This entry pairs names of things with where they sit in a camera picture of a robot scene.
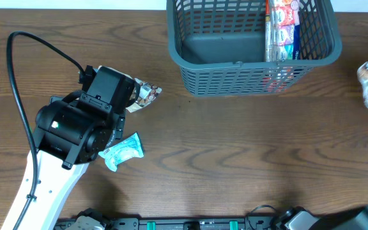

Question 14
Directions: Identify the orange spaghetti packet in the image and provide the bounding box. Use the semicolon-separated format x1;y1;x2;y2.
264;0;273;62

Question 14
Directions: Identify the multicolour tissue pack strip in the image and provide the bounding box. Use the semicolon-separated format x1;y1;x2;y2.
269;0;300;61

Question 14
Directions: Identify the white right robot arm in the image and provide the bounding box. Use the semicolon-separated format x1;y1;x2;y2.
272;204;368;230

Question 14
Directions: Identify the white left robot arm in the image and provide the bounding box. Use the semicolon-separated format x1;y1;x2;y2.
2;66;141;229

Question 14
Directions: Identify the brown snack bag with barcode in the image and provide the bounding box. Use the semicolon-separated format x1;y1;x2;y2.
89;66;162;114

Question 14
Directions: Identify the teal wrapped snack packet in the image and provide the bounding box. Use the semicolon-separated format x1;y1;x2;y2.
98;132;144;172

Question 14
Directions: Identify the grey plastic shopping basket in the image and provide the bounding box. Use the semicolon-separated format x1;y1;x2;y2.
166;0;342;96

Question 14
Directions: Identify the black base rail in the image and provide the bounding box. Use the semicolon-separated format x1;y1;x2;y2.
53;208;276;230

